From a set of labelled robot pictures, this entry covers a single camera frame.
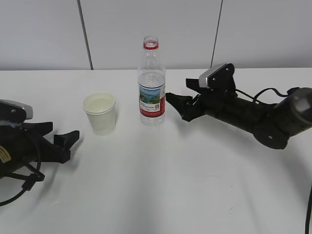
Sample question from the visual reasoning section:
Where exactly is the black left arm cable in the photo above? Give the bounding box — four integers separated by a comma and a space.
0, 126, 46, 207

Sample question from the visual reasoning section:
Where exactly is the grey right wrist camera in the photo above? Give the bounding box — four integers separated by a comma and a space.
198, 63, 236, 92

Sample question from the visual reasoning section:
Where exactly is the white paper cup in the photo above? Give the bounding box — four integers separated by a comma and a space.
82, 92, 117, 136

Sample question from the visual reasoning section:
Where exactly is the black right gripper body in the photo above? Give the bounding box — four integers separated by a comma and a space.
182, 91, 258, 122

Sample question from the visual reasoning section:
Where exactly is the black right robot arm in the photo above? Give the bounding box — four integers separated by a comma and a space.
166, 78, 312, 149

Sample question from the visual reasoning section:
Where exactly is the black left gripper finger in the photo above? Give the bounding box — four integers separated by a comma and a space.
54, 130, 80, 152
21, 122, 53, 136

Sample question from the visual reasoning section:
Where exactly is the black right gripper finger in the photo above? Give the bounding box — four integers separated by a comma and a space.
186, 78, 202, 93
165, 93, 194, 118

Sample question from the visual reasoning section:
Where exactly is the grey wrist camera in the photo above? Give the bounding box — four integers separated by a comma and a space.
198, 63, 236, 92
0, 99, 33, 128

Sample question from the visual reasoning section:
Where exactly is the clear plastic water bottle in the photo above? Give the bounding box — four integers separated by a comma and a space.
137, 36, 166, 127

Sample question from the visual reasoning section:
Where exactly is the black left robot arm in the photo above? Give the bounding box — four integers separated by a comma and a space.
0, 122, 80, 178

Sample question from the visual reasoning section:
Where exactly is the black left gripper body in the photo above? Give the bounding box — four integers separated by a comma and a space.
0, 126, 71, 168

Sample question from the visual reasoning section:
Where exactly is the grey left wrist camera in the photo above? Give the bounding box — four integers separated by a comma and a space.
0, 99, 33, 128

